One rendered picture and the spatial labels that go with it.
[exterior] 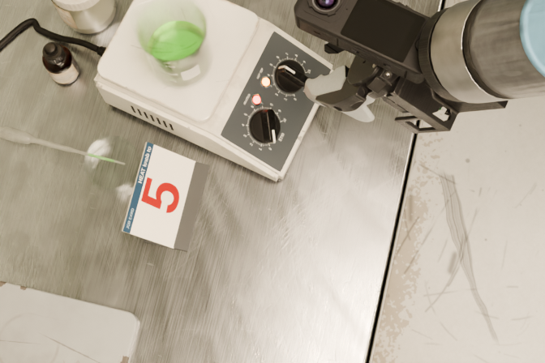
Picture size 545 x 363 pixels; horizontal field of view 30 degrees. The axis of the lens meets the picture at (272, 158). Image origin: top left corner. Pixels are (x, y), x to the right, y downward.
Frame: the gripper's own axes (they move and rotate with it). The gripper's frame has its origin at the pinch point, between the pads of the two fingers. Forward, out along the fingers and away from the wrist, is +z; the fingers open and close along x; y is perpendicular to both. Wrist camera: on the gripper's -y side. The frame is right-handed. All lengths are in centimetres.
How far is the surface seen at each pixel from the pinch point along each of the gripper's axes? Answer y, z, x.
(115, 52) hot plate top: -14.3, 11.5, -5.9
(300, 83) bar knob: 1.6, 5.8, -0.4
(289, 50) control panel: -0.3, 7.4, 2.3
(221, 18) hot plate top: -7.8, 7.8, 1.3
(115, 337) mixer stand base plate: -1.0, 12.8, -29.5
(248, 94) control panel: -2.0, 7.4, -3.7
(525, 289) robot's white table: 28.5, -3.0, -8.4
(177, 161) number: -3.4, 13.4, -11.7
